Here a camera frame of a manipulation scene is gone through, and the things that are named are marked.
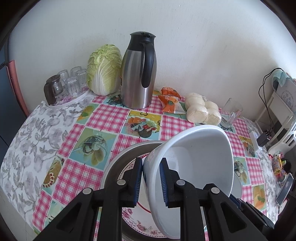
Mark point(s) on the white round bowl red pattern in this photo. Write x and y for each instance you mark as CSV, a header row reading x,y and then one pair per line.
x,y
236,187

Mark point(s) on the white floral tray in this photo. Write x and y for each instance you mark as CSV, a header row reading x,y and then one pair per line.
x,y
69,100

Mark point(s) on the smartphone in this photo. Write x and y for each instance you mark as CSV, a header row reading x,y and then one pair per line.
x,y
285,189

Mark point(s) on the drinking glass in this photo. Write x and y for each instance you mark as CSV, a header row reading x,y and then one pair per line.
x,y
64,75
72,86
82,77
75,69

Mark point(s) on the floral porcelain plate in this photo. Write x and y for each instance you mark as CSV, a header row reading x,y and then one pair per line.
x,y
140,218

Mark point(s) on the bag of steamed buns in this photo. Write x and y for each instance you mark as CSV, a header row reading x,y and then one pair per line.
x,y
200,110

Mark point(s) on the checkered picture tablecloth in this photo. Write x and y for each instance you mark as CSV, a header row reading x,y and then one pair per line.
x,y
59,151

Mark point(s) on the orange snack packet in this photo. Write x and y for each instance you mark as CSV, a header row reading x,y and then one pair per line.
x,y
170,100

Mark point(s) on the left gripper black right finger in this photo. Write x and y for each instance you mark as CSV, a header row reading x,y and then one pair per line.
x,y
209,214

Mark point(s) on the drinking glass right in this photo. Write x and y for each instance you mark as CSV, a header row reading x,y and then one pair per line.
x,y
82,77

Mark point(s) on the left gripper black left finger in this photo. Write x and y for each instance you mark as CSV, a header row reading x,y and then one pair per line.
x,y
97,215

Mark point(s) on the white shelf rack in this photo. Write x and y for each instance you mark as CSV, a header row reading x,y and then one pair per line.
x,y
282,106

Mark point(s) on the black power adapter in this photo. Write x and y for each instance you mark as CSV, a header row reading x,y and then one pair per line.
x,y
263,139

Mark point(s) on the white square bowl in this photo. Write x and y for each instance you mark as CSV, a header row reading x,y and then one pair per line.
x,y
200,155

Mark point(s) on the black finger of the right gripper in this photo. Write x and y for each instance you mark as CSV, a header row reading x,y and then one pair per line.
x,y
237,201

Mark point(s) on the colourful candy packet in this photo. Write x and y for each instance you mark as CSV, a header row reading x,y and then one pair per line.
x,y
277,165

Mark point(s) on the white power strip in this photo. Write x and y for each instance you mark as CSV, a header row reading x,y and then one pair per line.
x,y
253,136

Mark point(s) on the napa cabbage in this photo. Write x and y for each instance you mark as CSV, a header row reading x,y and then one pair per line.
x,y
103,70

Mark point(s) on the drinking glass front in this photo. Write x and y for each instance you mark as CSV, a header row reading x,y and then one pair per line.
x,y
72,86

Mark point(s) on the pink chair back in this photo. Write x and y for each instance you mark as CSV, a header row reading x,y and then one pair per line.
x,y
11,69

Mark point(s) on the drinking glass back middle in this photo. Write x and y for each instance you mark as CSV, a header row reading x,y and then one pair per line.
x,y
75,69

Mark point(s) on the steel thermos jug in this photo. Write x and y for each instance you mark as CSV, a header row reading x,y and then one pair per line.
x,y
138,71

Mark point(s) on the large steel basin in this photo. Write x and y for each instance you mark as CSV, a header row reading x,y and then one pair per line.
x,y
122,162

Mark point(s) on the drinking glass back left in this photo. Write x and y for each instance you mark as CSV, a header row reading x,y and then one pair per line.
x,y
64,75

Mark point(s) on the clear glass mug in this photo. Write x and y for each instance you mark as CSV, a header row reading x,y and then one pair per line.
x,y
230,112

